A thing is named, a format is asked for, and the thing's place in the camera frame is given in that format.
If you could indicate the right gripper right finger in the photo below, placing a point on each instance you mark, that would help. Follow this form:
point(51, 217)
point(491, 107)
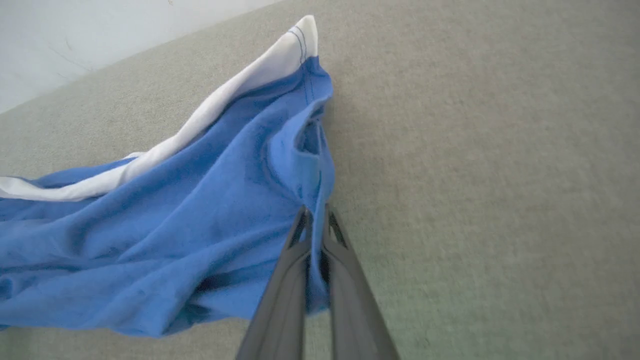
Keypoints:
point(355, 305)

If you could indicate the grey fabric sofa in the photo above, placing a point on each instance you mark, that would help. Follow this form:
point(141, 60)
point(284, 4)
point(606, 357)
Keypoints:
point(475, 175)

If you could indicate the blue garment with white trim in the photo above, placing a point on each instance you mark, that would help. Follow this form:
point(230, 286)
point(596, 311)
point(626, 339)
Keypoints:
point(175, 225)

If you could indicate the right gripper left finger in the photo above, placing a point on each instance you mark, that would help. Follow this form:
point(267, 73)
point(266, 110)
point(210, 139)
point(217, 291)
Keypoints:
point(280, 305)

